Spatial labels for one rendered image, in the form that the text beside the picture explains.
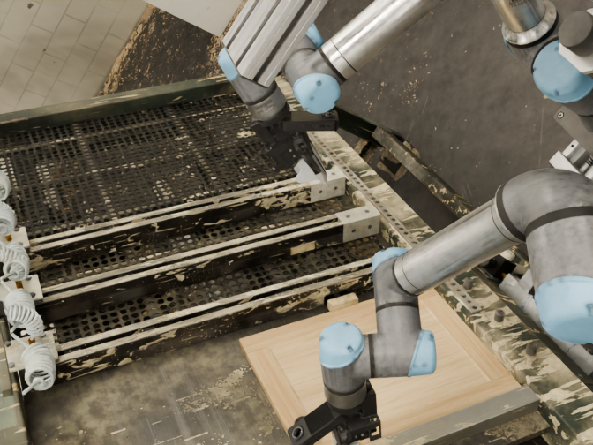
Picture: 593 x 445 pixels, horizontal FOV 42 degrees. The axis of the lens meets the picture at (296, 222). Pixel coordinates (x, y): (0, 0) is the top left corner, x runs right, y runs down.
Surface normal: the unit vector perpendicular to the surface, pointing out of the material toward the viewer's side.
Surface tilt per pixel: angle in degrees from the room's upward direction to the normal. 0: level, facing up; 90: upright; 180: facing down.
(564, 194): 30
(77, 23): 90
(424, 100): 0
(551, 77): 8
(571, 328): 83
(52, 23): 90
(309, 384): 57
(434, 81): 0
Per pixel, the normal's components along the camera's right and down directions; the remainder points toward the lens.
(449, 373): 0.00, -0.81
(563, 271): -0.63, -0.32
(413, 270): -0.79, 0.22
